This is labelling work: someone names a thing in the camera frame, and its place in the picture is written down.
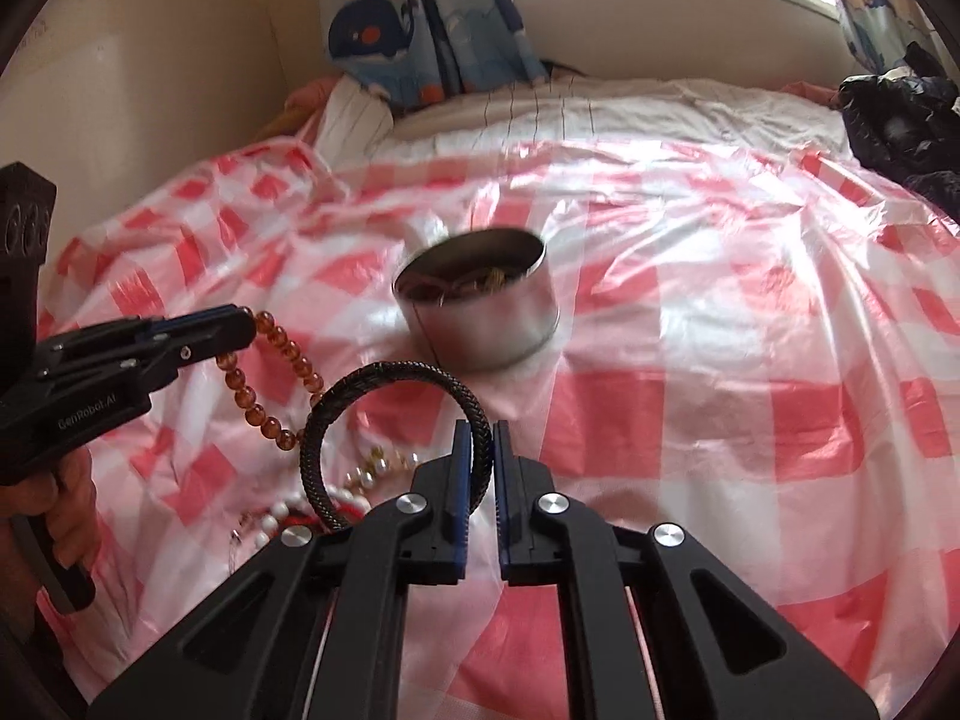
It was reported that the white striped bedsheet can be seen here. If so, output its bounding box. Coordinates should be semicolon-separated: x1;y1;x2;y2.
311;75;863;166

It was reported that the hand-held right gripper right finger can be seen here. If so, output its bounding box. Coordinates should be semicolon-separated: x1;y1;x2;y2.
493;420;878;720

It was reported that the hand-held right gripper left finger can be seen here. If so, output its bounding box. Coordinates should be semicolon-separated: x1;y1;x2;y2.
86;420;477;720

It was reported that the pale cartoon print curtain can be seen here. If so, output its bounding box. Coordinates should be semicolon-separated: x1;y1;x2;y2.
821;0;931;80

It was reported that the small pink cloth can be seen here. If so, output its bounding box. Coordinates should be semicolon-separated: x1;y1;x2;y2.
780;79;842;107

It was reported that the amber bead bracelet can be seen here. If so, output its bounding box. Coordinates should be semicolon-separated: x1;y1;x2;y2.
216;309;327;452

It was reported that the black braided bracelet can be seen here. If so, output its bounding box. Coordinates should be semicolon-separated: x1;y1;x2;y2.
300;361;492;537

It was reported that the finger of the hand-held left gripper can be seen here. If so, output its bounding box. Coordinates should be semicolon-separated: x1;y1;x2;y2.
34;313;258;400
41;304;253;362

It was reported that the person's left hand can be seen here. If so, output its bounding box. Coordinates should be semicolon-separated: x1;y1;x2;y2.
0;454;98;620

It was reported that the pink pillow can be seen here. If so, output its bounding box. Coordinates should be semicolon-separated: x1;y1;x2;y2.
255;75;346;143

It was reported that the dark clothing heap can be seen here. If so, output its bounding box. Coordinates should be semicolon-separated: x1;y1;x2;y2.
836;41;960;230

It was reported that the brown cord jewelry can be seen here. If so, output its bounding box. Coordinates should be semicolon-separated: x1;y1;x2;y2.
405;261;520;302

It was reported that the pile of bracelets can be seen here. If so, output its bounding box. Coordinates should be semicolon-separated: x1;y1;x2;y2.
229;442;421;548

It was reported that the blue whale print curtain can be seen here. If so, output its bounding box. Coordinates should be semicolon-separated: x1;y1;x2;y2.
319;0;548;110

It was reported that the round metal tin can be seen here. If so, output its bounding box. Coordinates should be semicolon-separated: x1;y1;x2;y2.
391;229;562;372

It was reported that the red white checkered plastic sheet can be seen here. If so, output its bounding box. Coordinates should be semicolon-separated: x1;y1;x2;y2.
34;139;960;720

